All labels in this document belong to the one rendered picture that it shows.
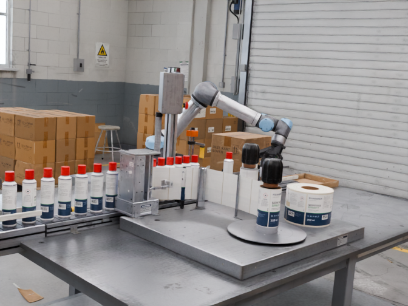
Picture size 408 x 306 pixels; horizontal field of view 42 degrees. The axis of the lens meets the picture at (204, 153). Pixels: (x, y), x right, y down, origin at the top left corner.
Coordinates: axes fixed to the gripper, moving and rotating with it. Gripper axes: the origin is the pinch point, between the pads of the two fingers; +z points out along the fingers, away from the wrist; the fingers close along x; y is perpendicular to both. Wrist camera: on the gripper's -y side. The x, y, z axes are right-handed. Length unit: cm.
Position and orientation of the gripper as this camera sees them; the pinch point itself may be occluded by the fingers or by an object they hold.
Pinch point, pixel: (260, 174)
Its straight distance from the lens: 301.1
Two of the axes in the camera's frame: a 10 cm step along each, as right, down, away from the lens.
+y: 7.0, 1.6, -6.9
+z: -4.1, 8.8, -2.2
